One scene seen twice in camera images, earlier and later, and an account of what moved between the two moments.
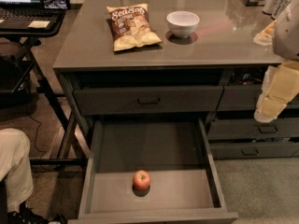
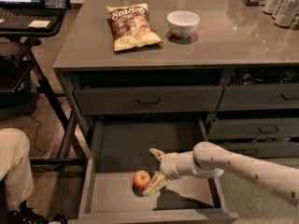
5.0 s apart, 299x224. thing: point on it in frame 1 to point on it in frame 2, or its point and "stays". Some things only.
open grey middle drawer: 176,152 stays
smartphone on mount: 56,1 stays
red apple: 141,180 stays
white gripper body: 288,36 to 169,166
